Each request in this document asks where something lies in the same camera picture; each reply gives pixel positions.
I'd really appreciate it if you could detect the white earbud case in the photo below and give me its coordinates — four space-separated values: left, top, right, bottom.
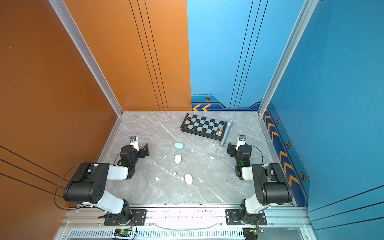
174 154 182 165
184 174 193 185

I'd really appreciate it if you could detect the white earbud case front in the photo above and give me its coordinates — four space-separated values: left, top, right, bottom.
184 174 193 185

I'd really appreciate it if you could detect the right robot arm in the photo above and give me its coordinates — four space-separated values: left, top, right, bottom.
226 143 293 226

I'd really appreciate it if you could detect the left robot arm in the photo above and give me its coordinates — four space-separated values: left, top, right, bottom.
63 144 149 226

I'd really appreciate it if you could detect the light blue earbud case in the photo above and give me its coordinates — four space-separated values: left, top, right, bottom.
174 143 184 150

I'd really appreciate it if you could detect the grey microphone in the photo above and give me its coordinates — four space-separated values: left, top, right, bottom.
220 120 233 147

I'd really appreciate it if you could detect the black white chessboard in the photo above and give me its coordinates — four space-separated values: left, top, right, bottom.
181 113 227 141

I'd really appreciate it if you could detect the green circuit board left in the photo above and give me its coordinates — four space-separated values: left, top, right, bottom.
113 229 133 240

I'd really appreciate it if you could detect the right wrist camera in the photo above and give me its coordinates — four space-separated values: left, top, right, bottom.
236 135 246 150

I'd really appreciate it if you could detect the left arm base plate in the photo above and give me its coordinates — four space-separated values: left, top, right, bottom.
104 209 147 227

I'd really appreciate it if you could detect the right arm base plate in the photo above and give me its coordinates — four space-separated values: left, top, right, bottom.
225 209 268 226

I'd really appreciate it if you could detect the aluminium front rail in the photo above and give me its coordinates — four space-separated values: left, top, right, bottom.
60 204 312 229

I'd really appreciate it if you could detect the left aluminium corner post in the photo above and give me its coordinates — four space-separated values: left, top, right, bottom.
49 0 123 117

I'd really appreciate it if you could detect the aluminium corner post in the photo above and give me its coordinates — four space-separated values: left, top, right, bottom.
258 0 319 118
49 0 123 117

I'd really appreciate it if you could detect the right aluminium corner post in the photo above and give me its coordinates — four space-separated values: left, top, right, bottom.
258 0 319 118

